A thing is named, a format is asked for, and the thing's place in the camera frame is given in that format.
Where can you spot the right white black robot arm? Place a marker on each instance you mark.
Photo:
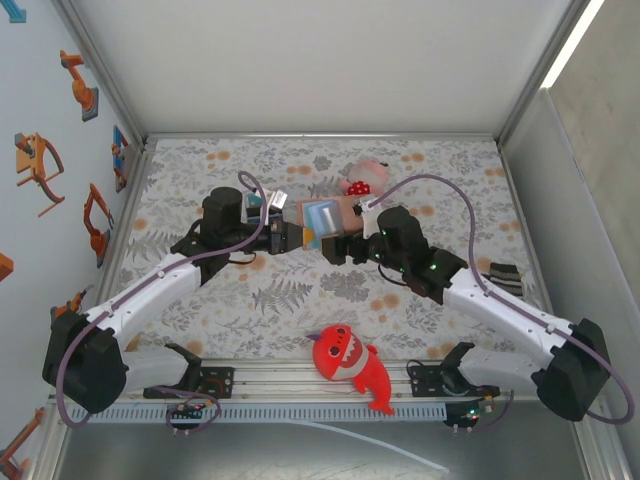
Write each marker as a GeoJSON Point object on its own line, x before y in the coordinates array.
{"type": "Point", "coordinates": [500, 310]}

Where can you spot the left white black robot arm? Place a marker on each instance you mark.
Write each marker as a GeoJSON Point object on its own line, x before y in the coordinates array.
{"type": "Point", "coordinates": [150, 285]}

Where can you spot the teal credit card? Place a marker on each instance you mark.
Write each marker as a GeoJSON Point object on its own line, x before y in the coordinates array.
{"type": "Point", "coordinates": [254, 201]}

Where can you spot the teal striped box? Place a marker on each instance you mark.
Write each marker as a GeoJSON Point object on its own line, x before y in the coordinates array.
{"type": "Point", "coordinates": [275, 212]}

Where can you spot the pink doll polka-dot dress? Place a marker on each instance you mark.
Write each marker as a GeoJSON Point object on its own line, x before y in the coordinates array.
{"type": "Point", "coordinates": [370, 172]}

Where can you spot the floral tablecloth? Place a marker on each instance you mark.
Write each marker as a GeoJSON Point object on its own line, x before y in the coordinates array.
{"type": "Point", "coordinates": [300, 310]}

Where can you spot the black white striped sock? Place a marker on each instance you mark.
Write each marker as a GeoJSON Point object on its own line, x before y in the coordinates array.
{"type": "Point", "coordinates": [507, 282]}

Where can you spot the red shark plush toy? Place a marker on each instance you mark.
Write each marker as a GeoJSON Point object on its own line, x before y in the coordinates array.
{"type": "Point", "coordinates": [345, 355]}

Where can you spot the small circuit board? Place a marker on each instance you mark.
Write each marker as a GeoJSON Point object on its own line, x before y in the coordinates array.
{"type": "Point", "coordinates": [467, 415]}
{"type": "Point", "coordinates": [187, 412]}

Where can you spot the bright light strip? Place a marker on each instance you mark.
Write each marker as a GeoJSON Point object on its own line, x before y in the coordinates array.
{"type": "Point", "coordinates": [569, 50]}

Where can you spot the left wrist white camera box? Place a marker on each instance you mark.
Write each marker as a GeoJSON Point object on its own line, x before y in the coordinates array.
{"type": "Point", "coordinates": [245, 207]}

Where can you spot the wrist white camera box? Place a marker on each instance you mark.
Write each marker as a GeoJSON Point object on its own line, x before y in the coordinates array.
{"type": "Point", "coordinates": [245, 207]}
{"type": "Point", "coordinates": [370, 220]}

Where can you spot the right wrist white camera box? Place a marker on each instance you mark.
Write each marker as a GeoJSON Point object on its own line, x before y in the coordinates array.
{"type": "Point", "coordinates": [370, 220]}

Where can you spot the aluminium side rail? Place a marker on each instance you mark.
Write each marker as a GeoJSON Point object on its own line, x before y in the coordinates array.
{"type": "Point", "coordinates": [522, 225]}

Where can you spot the aluminium front rail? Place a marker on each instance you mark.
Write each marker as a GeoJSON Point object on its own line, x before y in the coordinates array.
{"type": "Point", "coordinates": [280, 380]}

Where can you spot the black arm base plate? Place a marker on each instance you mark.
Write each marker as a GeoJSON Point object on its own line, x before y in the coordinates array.
{"type": "Point", "coordinates": [220, 382]}
{"type": "Point", "coordinates": [425, 380]}

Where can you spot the aluminium corner post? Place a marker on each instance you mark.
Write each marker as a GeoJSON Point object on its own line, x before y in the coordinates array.
{"type": "Point", "coordinates": [102, 75]}
{"type": "Point", "coordinates": [537, 75]}

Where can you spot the orange block wall sticker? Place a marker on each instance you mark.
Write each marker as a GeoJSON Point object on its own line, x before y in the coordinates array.
{"type": "Point", "coordinates": [5, 267]}

